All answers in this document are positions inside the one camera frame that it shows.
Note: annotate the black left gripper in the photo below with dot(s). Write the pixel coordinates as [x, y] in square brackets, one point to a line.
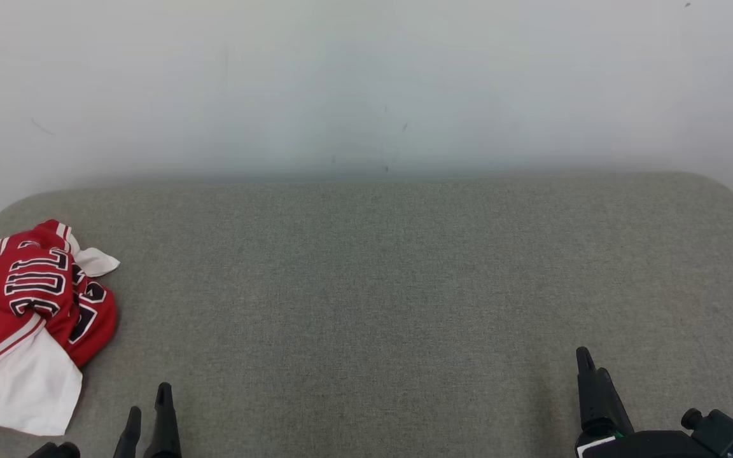
[58, 451]

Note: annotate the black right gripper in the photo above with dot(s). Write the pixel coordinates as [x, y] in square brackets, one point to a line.
[653, 446]

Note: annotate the red and white jersey shirt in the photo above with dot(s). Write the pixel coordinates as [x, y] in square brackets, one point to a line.
[16, 381]
[35, 280]

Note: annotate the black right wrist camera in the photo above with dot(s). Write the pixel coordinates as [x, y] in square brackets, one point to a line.
[719, 432]

